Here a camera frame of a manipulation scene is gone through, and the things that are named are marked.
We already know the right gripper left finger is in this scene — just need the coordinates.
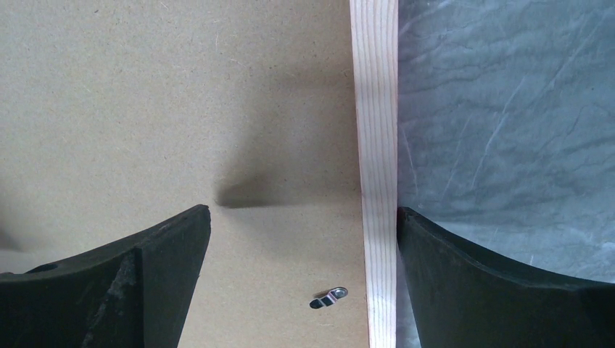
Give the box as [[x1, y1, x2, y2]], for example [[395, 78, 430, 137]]
[[1, 204, 211, 347]]

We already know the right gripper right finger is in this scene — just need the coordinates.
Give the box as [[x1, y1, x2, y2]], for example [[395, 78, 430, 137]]
[[397, 207, 614, 347]]

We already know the brown backing board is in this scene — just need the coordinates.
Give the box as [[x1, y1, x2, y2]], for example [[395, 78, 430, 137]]
[[1, 1, 368, 347]]

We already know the wooden picture frame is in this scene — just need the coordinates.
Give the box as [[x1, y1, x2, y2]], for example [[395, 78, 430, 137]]
[[350, 0, 398, 348]]

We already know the metal turn clip right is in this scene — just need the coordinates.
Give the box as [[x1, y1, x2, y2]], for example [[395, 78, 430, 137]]
[[309, 286, 349, 310]]

